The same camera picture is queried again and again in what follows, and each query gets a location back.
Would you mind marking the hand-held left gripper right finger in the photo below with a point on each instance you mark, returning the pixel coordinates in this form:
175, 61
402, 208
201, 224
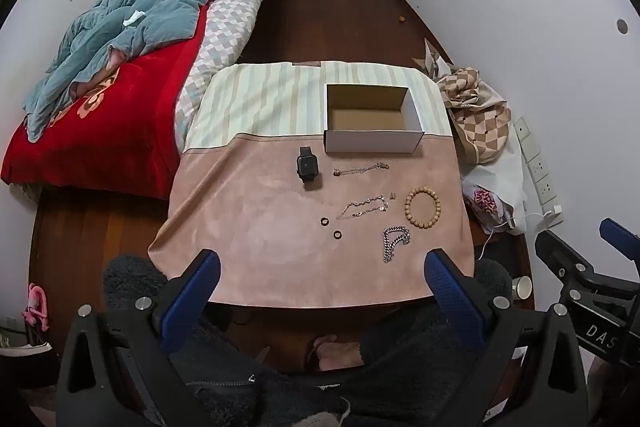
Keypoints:
452, 302

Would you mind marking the person's bare foot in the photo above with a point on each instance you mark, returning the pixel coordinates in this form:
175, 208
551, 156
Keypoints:
342, 354

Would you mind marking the person's dark fleece pants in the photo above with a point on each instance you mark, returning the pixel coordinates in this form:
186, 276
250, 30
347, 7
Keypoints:
280, 399

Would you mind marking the white plastic bag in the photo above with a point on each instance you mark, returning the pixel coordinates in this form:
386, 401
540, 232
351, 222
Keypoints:
505, 167

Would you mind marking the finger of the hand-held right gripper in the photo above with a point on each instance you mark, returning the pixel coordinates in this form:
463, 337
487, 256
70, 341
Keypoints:
555, 252
619, 234

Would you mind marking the pink and striped tablecloth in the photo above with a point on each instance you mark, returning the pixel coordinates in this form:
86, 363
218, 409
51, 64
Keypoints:
280, 232

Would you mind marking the round wall hole cover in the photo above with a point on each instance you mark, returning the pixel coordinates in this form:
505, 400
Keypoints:
622, 26

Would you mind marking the bed with red blanket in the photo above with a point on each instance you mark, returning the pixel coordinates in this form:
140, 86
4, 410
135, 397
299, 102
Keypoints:
125, 117

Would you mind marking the brown checkered cloth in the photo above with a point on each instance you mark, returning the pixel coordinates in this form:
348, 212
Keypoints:
480, 122

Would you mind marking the pink toy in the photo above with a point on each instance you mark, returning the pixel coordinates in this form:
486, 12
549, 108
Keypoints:
35, 307

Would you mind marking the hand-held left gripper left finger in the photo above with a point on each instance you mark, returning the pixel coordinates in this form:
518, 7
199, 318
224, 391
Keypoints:
192, 299

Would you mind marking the teal quilt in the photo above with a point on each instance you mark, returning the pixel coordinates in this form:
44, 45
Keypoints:
150, 7

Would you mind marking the white quilt tag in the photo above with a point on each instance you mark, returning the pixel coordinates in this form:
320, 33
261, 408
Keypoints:
134, 18

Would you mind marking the cardboard box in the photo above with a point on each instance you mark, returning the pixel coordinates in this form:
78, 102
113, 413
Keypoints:
370, 142

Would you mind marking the white power strip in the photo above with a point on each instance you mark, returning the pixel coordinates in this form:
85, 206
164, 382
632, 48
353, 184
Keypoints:
537, 177

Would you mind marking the white cup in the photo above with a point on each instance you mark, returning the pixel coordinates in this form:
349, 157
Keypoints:
522, 288

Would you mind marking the black smartwatch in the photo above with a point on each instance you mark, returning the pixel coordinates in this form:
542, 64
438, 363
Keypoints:
306, 164

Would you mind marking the checkered bed sheet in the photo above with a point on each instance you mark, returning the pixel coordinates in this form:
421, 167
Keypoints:
225, 32

